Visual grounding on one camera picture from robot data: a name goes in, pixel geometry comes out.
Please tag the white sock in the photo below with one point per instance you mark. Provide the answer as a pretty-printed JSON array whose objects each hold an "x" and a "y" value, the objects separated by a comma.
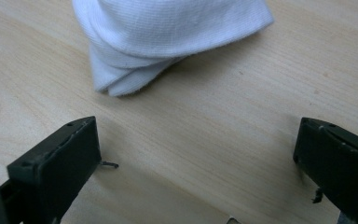
[{"x": 164, "y": 40}]

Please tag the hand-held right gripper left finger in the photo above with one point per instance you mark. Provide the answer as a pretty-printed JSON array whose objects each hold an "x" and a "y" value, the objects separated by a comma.
[{"x": 54, "y": 174}]

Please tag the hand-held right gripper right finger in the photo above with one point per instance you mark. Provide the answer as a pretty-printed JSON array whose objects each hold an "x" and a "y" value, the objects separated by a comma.
[{"x": 338, "y": 168}]

